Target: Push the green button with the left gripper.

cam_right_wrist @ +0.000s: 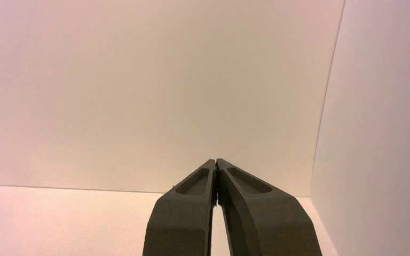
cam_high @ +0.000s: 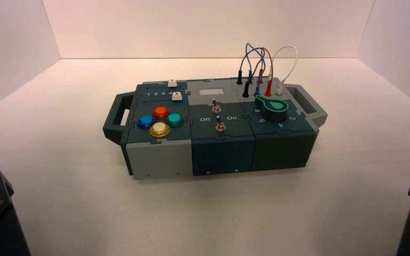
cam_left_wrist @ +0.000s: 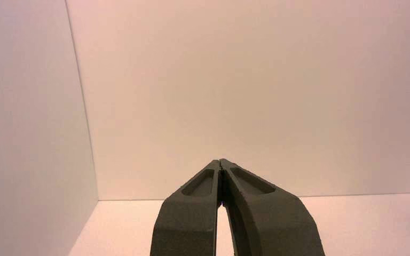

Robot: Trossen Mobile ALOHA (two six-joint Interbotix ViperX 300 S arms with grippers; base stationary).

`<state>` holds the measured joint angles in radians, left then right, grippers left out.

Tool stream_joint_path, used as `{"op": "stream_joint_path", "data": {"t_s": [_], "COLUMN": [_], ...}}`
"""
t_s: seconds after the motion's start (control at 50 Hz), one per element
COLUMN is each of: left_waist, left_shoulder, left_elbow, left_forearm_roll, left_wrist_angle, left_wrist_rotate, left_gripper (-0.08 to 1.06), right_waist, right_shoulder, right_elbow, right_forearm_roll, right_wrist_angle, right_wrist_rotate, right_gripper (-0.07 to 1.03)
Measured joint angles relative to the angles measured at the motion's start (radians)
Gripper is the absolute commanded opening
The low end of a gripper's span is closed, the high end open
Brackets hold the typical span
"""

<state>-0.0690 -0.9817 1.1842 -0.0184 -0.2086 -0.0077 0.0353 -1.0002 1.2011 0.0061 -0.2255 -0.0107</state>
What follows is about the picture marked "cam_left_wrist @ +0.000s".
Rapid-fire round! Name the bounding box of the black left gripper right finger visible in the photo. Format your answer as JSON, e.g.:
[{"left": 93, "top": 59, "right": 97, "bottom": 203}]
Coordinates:
[{"left": 219, "top": 158, "right": 326, "bottom": 256}]

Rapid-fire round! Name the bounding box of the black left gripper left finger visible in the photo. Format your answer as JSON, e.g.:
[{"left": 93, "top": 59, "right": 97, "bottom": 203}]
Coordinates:
[{"left": 149, "top": 159, "right": 221, "bottom": 256}]

